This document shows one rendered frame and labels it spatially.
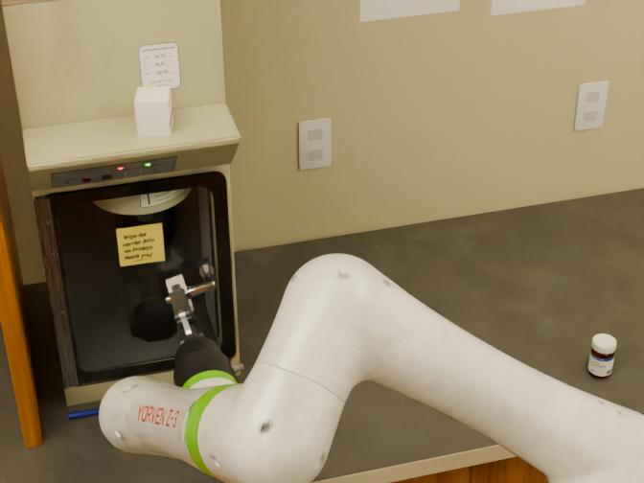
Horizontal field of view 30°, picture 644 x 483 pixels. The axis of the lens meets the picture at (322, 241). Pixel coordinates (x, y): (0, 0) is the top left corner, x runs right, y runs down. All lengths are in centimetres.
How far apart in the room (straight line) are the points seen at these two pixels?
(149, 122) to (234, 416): 66
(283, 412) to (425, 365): 18
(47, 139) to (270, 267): 80
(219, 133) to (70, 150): 23
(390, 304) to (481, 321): 107
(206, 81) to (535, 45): 91
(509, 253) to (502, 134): 27
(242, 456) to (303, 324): 16
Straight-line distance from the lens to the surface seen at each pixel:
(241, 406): 131
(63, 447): 216
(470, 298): 245
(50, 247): 201
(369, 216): 266
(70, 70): 187
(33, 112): 190
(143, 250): 204
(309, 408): 129
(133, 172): 191
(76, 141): 186
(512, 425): 142
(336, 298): 131
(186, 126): 187
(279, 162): 252
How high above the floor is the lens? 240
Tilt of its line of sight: 34 degrees down
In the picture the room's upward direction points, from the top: straight up
